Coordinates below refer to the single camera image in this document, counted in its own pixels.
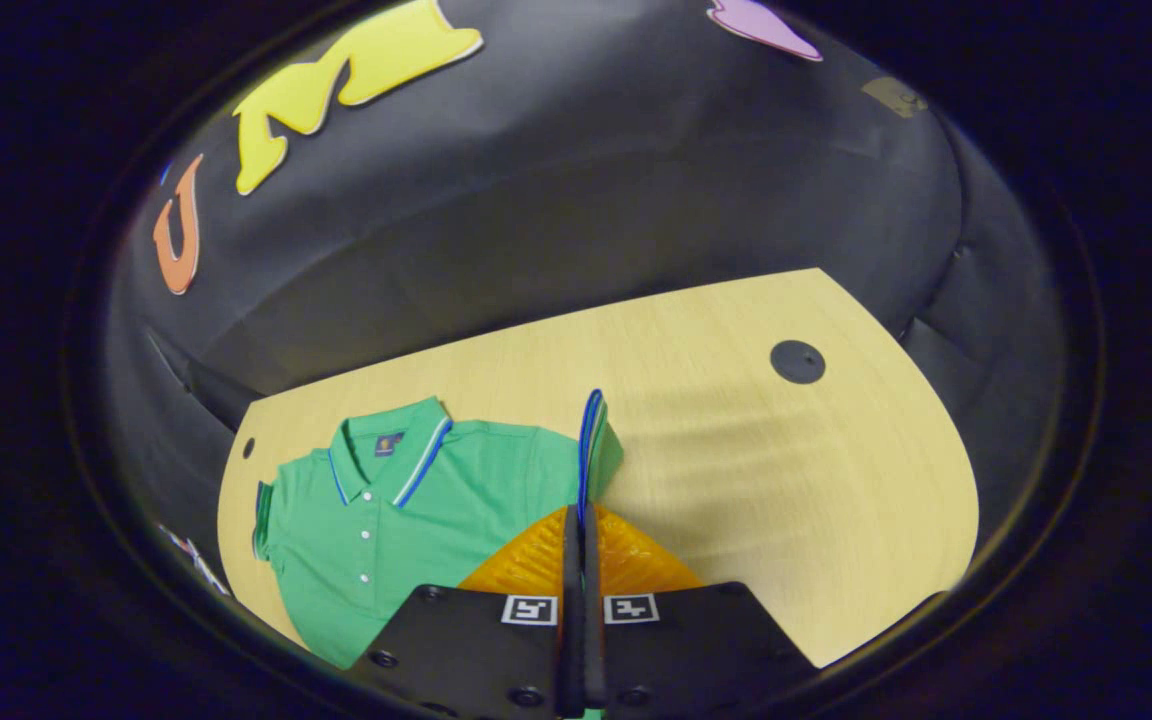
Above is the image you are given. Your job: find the green polo T-shirt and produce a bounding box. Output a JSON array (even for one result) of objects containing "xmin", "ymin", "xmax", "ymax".
[{"xmin": 253, "ymin": 388, "xmax": 626, "ymax": 671}]

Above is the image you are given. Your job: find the white striped object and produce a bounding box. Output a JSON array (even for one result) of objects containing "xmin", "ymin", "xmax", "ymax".
[{"xmin": 158, "ymin": 523, "xmax": 233, "ymax": 598}]

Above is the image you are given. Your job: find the black backdrop cloth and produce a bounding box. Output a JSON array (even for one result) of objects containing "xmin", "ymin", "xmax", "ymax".
[{"xmin": 101, "ymin": 0, "xmax": 1077, "ymax": 611}]

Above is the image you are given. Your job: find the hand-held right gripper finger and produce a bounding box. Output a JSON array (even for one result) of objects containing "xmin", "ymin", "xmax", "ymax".
[
  {"xmin": 349, "ymin": 504, "xmax": 586, "ymax": 720},
  {"xmin": 583, "ymin": 503, "xmax": 824, "ymax": 720}
]

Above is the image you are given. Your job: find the tan tape patch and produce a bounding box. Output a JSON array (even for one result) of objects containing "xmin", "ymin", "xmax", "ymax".
[{"xmin": 860, "ymin": 77, "xmax": 929, "ymax": 120}]

